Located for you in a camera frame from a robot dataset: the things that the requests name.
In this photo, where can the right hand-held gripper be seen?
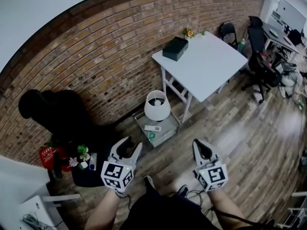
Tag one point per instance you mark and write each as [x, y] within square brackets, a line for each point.
[212, 176]

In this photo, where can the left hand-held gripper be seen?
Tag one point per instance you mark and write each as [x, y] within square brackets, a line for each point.
[116, 174]

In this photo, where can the green cup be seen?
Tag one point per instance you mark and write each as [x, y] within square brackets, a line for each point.
[151, 135]

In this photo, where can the white remote control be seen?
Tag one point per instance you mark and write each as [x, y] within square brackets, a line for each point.
[152, 128]

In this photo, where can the white table lamp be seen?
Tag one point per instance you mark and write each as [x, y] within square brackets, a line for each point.
[156, 109]

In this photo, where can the person's left forearm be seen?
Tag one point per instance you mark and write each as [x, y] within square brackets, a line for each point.
[105, 210]

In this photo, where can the person's right forearm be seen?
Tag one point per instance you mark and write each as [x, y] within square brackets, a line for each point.
[223, 205]

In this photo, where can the white phone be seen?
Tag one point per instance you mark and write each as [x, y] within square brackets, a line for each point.
[93, 161]

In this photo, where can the person's left shoe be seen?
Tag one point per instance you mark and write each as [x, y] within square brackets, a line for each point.
[149, 183]

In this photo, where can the person's shoe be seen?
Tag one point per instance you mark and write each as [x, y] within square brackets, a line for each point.
[183, 190]
[149, 183]

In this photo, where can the small grey side table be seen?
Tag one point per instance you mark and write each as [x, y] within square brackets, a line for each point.
[165, 130]

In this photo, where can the person's right shoe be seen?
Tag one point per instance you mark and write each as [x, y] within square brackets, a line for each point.
[183, 190]

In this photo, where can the black low table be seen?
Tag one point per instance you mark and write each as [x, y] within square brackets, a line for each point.
[93, 178]

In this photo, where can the green plant in white pot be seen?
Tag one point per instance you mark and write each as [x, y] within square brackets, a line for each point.
[82, 152]

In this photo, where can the pink artificial flower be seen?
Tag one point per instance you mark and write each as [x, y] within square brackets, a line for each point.
[73, 162]

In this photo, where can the person's legs in dark trousers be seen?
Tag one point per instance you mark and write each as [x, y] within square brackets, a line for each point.
[163, 212]

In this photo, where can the black flat bar device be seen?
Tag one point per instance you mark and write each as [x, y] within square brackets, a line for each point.
[57, 166]

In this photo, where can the black sofa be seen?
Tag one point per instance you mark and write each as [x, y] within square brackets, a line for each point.
[57, 114]

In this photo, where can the red box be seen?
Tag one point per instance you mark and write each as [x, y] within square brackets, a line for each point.
[46, 156]

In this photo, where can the white square table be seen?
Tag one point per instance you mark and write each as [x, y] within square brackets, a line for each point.
[206, 63]

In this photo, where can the black rectangular box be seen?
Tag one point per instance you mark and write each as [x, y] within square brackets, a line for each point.
[175, 48]

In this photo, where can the white metal rack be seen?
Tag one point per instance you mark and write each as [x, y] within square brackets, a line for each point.
[298, 210]

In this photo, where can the black office chair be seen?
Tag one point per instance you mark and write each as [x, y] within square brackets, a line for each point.
[257, 54]

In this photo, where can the green plastic bottle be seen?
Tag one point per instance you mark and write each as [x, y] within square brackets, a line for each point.
[241, 45]

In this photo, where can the white cabinet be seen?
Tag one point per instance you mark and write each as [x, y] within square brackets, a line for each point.
[21, 190]

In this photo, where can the small green potted plant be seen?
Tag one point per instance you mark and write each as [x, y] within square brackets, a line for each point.
[203, 32]

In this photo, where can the orange flower bouquet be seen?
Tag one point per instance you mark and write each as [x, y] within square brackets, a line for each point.
[189, 33]

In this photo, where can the black folding chair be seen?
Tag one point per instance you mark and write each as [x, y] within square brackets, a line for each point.
[229, 33]

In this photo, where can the grey office desk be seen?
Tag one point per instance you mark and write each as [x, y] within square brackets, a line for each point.
[278, 38]

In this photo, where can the white board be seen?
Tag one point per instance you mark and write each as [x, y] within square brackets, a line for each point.
[291, 13]

